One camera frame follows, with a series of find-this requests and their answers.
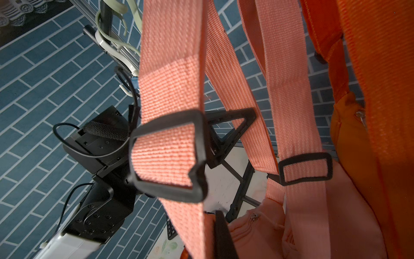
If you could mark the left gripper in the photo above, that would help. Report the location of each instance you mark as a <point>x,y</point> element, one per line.
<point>103,140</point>

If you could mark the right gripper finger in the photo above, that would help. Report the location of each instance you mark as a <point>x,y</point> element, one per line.
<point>224,247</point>

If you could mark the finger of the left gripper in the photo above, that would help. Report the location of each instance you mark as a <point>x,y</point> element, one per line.
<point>220,147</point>

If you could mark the pink sling bag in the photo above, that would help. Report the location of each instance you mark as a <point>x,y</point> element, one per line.
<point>312,210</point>
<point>234,92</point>

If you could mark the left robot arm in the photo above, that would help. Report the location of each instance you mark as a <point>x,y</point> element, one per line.
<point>110,200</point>

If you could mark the white plastic hook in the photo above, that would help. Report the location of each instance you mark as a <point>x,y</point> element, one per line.
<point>118,55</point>

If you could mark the rear orange sling bag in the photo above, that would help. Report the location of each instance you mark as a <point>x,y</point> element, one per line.
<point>369,48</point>

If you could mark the black clothes rack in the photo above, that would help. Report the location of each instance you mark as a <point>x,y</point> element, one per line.
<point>239,187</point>

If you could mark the black calculator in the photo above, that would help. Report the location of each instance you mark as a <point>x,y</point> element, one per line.
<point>171,232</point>

